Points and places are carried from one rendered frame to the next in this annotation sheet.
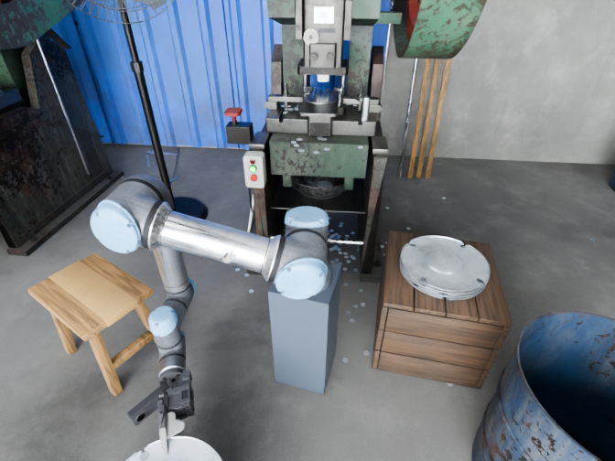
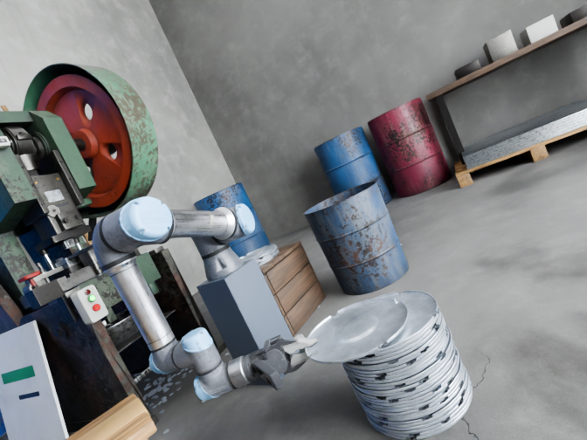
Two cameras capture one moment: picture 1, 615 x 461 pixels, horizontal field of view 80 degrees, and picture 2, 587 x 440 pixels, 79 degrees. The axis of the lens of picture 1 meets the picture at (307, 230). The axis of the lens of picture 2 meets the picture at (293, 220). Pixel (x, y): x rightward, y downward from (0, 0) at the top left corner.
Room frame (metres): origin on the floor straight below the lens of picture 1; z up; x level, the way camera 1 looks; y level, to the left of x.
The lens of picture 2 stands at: (-0.01, 1.16, 0.67)
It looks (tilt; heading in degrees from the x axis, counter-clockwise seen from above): 6 degrees down; 292
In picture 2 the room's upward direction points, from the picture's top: 25 degrees counter-clockwise
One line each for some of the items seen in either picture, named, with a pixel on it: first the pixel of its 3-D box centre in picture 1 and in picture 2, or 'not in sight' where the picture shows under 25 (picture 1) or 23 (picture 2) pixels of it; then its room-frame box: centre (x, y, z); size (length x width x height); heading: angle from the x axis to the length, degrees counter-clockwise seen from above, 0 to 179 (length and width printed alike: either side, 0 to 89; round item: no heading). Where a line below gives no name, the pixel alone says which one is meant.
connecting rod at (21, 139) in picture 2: not in sight; (24, 162); (1.61, -0.06, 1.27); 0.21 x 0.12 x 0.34; 175
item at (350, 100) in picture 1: (362, 97); not in sight; (1.59, -0.23, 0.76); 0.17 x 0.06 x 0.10; 85
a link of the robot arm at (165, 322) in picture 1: (167, 322); (196, 351); (0.73, 0.41, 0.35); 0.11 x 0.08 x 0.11; 176
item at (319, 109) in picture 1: (319, 119); (100, 257); (1.43, -0.05, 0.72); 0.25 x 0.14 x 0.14; 175
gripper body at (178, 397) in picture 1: (175, 394); (267, 359); (0.56, 0.36, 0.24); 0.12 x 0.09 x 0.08; 17
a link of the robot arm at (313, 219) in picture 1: (307, 233); (208, 233); (0.81, 0.00, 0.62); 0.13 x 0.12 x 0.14; 176
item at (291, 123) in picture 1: (322, 115); (84, 274); (1.61, -0.06, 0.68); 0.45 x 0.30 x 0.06; 85
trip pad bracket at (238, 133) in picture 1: (242, 145); (51, 305); (1.41, 0.27, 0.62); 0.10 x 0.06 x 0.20; 85
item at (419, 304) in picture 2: not in sight; (382, 319); (0.23, 0.29, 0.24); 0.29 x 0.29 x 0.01
